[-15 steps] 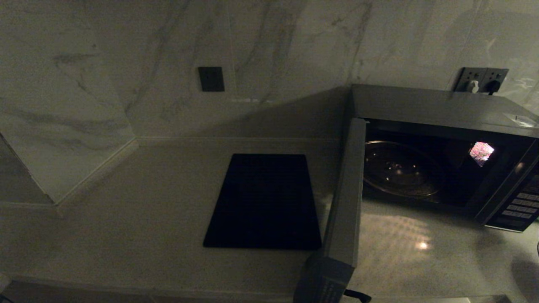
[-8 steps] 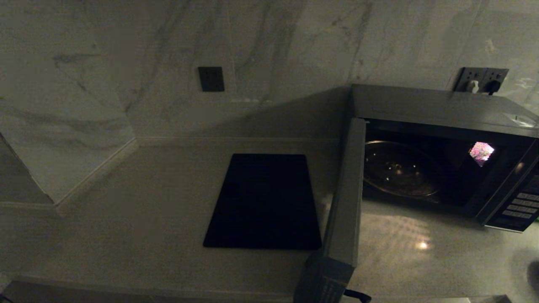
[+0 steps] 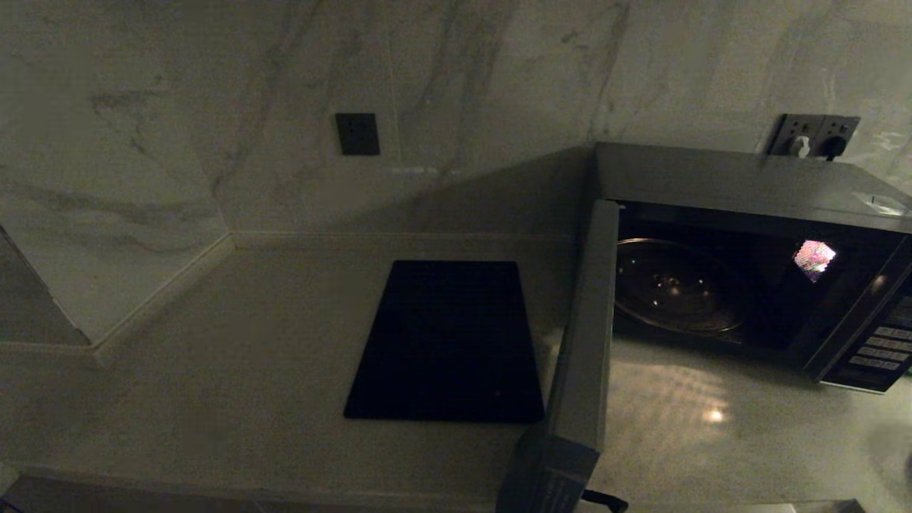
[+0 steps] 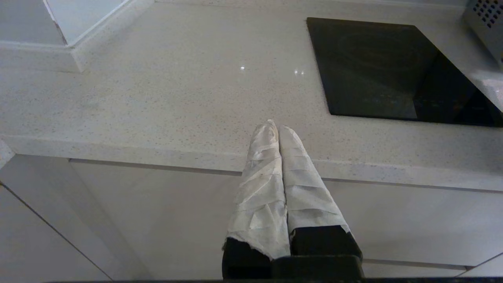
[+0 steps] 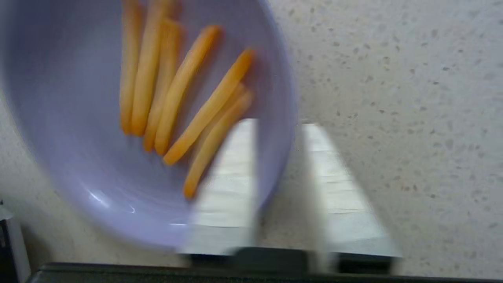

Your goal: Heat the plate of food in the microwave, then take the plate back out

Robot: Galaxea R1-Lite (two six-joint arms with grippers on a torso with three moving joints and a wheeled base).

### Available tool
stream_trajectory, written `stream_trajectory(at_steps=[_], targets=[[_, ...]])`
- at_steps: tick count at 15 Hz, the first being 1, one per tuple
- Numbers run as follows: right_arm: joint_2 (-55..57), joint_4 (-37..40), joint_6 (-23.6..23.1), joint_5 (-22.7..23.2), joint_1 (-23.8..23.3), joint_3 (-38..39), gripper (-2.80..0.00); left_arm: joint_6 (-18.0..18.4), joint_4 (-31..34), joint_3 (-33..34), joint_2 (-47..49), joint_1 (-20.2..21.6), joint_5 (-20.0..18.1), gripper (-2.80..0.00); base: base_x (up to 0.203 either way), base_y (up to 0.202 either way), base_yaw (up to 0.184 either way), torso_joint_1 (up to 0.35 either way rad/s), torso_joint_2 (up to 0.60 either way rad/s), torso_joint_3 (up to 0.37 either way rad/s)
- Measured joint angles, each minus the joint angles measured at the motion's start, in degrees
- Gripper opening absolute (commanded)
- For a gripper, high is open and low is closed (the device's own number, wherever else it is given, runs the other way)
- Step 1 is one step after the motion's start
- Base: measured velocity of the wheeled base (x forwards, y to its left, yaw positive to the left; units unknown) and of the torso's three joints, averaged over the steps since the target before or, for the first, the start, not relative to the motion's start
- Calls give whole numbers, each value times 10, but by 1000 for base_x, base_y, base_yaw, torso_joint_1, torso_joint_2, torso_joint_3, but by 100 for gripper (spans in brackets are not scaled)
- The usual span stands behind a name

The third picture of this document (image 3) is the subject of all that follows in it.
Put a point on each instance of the black glass microwave door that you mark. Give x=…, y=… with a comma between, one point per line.
x=588, y=342

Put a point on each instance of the dark grey wall socket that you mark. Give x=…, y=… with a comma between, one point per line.
x=787, y=130
x=842, y=128
x=358, y=134

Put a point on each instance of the silver microwave oven housing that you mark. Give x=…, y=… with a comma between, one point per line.
x=712, y=174

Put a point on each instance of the white cabinet door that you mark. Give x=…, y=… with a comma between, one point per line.
x=28, y=499

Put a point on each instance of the black glass induction cooktop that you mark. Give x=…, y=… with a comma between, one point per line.
x=445, y=342

